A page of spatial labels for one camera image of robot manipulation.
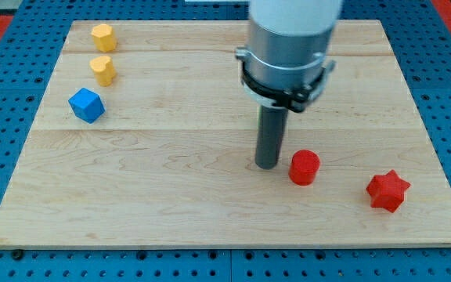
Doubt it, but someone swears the red cylinder block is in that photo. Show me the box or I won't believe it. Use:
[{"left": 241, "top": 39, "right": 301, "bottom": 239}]
[{"left": 288, "top": 150, "right": 321, "bottom": 186}]

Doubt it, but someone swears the wooden board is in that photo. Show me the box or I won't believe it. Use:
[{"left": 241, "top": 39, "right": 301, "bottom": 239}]
[{"left": 0, "top": 20, "right": 451, "bottom": 250}]

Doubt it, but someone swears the yellow hexagon block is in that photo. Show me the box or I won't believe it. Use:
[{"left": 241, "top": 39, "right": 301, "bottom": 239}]
[{"left": 91, "top": 23, "right": 117, "bottom": 52}]

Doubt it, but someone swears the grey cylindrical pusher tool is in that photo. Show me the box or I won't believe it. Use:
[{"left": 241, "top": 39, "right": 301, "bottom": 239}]
[{"left": 254, "top": 106, "right": 288, "bottom": 170}]

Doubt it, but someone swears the red star block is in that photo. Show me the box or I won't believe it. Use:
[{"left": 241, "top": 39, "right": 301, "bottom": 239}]
[{"left": 366, "top": 169, "right": 411, "bottom": 213}]

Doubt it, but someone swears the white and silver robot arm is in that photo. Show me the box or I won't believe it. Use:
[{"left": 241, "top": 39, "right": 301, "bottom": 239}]
[{"left": 236, "top": 0, "right": 343, "bottom": 113}]

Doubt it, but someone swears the blue cube block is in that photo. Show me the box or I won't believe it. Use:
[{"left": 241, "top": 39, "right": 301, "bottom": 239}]
[{"left": 68, "top": 88, "right": 105, "bottom": 124}]

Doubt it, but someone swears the yellow heart block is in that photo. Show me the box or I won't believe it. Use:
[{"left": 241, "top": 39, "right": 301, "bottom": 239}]
[{"left": 89, "top": 56, "right": 117, "bottom": 87}]

